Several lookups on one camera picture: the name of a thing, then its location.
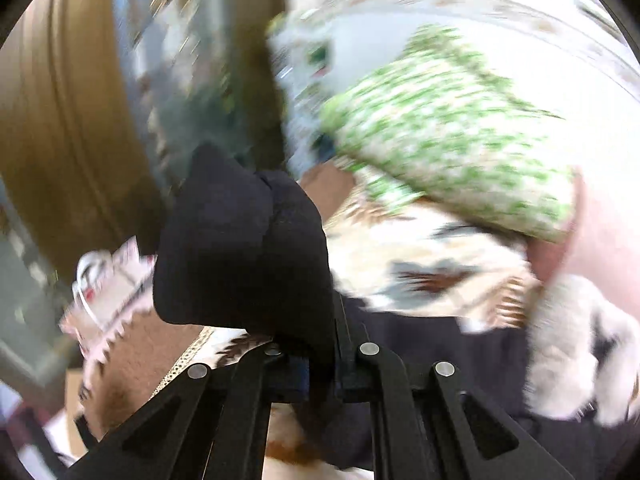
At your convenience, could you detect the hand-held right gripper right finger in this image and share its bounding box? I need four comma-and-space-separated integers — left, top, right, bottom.
332, 296, 576, 480

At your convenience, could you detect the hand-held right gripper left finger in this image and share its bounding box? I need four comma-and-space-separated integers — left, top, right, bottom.
64, 343, 312, 480

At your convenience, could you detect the black garment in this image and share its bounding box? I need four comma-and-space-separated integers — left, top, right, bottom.
152, 143, 601, 480

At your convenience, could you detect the patterned blanket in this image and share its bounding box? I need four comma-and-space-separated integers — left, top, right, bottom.
80, 160, 543, 480

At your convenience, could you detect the white plastic bag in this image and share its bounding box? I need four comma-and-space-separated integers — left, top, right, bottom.
60, 237, 158, 361

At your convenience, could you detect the white fluffy cloth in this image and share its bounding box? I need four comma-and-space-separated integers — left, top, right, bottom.
525, 275, 640, 428

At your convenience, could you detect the green floral pillow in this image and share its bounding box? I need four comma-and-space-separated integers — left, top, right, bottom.
320, 25, 576, 243

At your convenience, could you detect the pink cloth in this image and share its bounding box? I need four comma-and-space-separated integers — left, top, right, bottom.
525, 167, 640, 286

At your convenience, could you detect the wooden wardrobe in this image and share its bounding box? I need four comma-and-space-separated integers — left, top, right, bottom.
0, 0, 296, 281

